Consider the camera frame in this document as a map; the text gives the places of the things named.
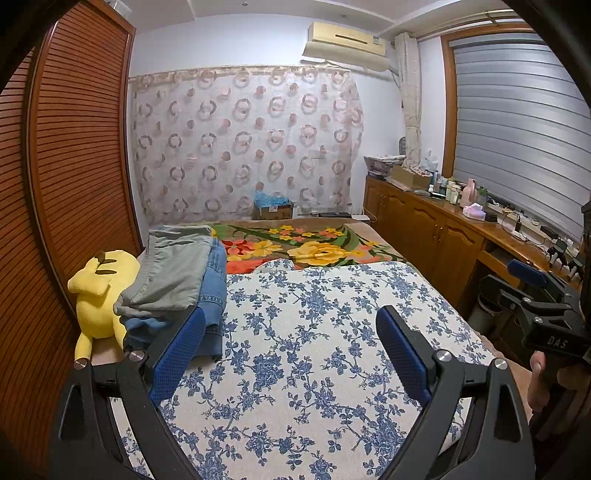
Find stack of papers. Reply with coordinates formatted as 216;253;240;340
364;154;407;181

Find beige air conditioner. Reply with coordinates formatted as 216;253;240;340
301;21;391;72

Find wooden cabinet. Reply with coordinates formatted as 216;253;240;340
362;175;591;319

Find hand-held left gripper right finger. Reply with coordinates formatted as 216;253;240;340
376;305;536;480

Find row of toiletry bottles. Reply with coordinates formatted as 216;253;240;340
431;178;465;204

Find yellow plush toy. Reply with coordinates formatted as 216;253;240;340
67;249;141;361

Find white power strip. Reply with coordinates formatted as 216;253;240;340
501;215;541;241

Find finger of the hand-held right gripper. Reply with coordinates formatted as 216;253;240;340
480;274;573;340
507;259;583;303

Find open flat cardboard box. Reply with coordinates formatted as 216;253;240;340
390;165;432;191

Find wooden louvered wardrobe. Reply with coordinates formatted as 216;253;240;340
0;0;144;462

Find beige tied curtain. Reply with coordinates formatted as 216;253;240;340
393;31;423;169

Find grey pants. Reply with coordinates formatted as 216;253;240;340
113;225;218;319

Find light blue denim jeans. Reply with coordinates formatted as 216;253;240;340
124;237;229;342

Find sheer circle-patterned curtain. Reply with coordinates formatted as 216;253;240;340
128;65;365;227

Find blue floral quilt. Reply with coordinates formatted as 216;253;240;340
108;258;497;480

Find colourful flower blanket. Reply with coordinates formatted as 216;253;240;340
88;220;532;416

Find grey window blind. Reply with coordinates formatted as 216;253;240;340
450;28;591;241

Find person's right hand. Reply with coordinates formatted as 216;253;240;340
527;351;566;414

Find dark blue denim jeans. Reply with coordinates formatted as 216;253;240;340
122;318;225;363

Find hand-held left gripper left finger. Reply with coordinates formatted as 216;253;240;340
48;305;207;480

